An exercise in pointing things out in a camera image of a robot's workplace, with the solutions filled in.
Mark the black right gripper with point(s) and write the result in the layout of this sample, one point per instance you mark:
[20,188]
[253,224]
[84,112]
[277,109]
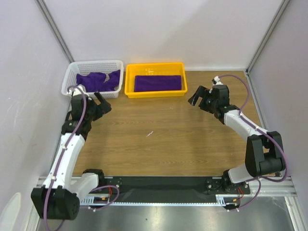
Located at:
[203,100]

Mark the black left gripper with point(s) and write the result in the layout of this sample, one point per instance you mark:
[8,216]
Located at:
[102,109]

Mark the purple towel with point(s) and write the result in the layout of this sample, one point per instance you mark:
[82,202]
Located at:
[157,83]
[101,82]

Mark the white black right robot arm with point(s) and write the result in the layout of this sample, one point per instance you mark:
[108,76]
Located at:
[264,150]

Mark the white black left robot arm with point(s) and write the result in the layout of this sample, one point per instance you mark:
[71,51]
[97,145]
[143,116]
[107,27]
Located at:
[59,198]

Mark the purple towel in basket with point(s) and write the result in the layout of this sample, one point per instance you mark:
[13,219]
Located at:
[101,82]

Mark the yellow plastic tray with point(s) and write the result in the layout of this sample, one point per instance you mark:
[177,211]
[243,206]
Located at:
[152,70]

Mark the white perforated plastic basket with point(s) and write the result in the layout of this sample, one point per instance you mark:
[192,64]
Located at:
[86,67]

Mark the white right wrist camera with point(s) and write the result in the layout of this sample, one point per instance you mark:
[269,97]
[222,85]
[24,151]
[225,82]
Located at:
[216,81]

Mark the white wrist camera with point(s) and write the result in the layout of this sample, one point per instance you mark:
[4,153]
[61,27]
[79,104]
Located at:
[76,90]
[216,81]

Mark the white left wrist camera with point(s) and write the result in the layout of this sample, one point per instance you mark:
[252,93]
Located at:
[76,90]

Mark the white slotted cable duct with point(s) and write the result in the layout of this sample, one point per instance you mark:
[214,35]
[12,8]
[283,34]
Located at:
[103,200]

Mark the aluminium frame rail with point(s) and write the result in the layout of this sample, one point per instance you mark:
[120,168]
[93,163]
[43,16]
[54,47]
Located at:
[268,188]

